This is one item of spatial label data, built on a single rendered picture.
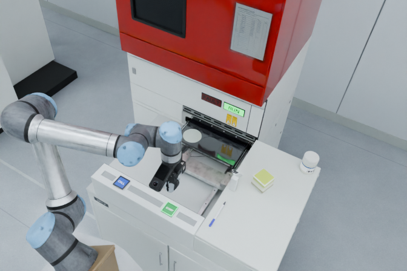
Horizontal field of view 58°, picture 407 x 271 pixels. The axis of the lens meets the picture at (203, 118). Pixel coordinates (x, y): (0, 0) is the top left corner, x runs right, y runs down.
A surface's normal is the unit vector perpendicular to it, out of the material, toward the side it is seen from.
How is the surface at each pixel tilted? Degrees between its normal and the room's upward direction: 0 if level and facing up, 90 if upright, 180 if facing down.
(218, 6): 90
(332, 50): 90
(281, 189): 0
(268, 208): 0
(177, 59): 90
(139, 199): 0
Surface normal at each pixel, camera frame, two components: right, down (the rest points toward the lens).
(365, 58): -0.50, 0.59
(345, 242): 0.06, -0.71
